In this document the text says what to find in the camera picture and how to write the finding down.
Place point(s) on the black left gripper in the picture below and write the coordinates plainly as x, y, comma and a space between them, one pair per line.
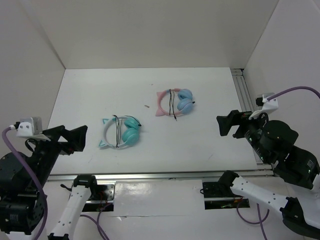
76, 138

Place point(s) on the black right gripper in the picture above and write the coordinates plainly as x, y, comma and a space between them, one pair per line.
234, 116

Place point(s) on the teal cat-ear headphones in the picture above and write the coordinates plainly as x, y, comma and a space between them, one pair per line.
127, 131

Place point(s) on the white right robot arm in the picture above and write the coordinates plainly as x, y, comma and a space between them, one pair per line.
274, 143

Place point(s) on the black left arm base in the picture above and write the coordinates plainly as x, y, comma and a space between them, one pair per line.
101, 200

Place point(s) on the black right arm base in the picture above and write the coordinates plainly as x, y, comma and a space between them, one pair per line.
217, 197

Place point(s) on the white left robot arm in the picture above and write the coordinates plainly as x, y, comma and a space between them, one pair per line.
23, 174

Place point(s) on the pink blue cat-ear headphones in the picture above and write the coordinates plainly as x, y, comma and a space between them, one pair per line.
181, 102

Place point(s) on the white front cover plate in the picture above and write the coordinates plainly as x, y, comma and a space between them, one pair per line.
161, 198

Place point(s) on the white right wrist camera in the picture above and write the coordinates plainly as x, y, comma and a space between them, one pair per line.
266, 103

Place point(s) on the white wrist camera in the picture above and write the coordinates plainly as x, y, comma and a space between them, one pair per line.
29, 127
266, 103

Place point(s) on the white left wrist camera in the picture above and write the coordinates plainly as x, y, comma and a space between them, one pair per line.
29, 127

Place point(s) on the aluminium front rail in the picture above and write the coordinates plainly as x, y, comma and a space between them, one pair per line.
263, 172

